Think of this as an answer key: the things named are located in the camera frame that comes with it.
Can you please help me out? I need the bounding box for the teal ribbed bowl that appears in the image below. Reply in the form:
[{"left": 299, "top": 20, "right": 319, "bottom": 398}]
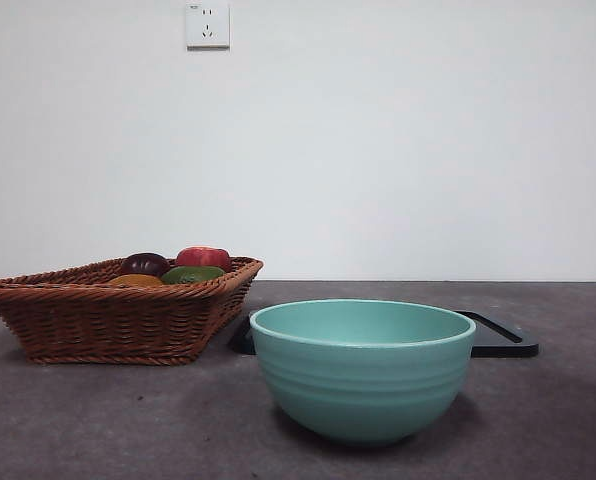
[{"left": 248, "top": 298, "right": 478, "bottom": 448}]

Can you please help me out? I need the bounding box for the brown kiwi fruit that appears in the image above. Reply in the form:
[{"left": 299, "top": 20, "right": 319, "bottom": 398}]
[{"left": 106, "top": 273, "right": 164, "bottom": 288}]

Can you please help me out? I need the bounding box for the red peach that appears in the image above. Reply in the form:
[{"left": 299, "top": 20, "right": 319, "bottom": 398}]
[{"left": 174, "top": 245, "right": 233, "bottom": 274}]

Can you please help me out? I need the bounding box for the green avocado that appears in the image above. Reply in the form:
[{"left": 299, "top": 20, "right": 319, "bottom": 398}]
[{"left": 157, "top": 265, "right": 227, "bottom": 286}]

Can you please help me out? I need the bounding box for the dark purple plum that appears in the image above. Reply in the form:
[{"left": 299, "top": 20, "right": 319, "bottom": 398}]
[{"left": 119, "top": 252, "right": 172, "bottom": 279}]

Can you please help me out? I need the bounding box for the brown wicker basket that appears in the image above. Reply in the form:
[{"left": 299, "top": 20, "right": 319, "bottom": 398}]
[{"left": 0, "top": 255, "right": 264, "bottom": 366}]

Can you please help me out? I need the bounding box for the black rectangular tray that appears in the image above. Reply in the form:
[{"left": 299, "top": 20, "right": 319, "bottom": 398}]
[{"left": 230, "top": 309, "right": 539, "bottom": 358}]

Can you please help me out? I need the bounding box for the white wall socket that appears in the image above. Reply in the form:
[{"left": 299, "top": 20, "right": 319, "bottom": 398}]
[{"left": 186, "top": 1, "right": 231, "bottom": 50}]

